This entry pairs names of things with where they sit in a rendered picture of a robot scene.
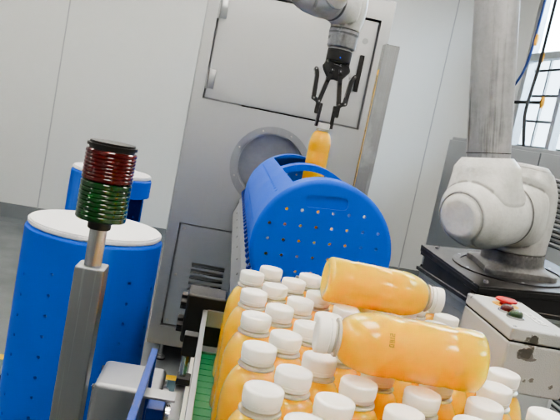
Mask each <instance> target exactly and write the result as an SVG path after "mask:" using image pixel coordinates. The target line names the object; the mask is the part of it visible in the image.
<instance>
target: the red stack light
mask: <svg viewBox="0 0 560 420"><path fill-rule="evenodd" d="M84 157H85V158H84V160H83V161H84V162H83V166H82V175H81V176H82V177H83V178H85V179H87V180H90V181H94V182H97V183H105V184H110V185H116V186H131V185H133V177H134V173H135V171H134V170H135V167H136V162H137V160H136V159H137V158H138V156H137V154H134V155H130V154H122V153H116V152H108V151H103V150H100V149H96V148H93V147H89V146H86V151H85V155H84Z"/></svg>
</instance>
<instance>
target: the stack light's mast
mask: <svg viewBox="0 0 560 420"><path fill-rule="evenodd" d="M87 144H89V147H91V148H96V149H100V150H103V151H108V152H112V153H122V154H130V155H134V154H135V153H137V152H138V149H136V146H133V145H130V144H126V143H123V142H115V141H111V140H106V139H100V138H90V140H87ZM111 226H112V225H107V224H100V223H95V222H87V227H88V228H90V230H89V235H88V240H87V249H86V254H85V259H84V264H85V265H87V266H90V267H101V266H102V261H103V252H104V247H105V242H106V237H107V232H108V231H110V230H111Z"/></svg>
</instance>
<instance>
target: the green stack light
mask: <svg viewBox="0 0 560 420"><path fill-rule="evenodd" d="M79 187H80V188H79V190H78V191H79V193H78V197H77V206H76V211H75V216H76V217H77V218H80V219H82V220H85V221H88V222H92V223H100V224H107V225H122V224H124V223H125V222H126V220H127V215H128V206H129V205H128V204H129V202H130V201H129V200H130V196H131V191H132V186H116V185H110V184H105V183H100V182H94V181H90V180H87V179H85V178H83V177H81V180H80V185H79Z"/></svg>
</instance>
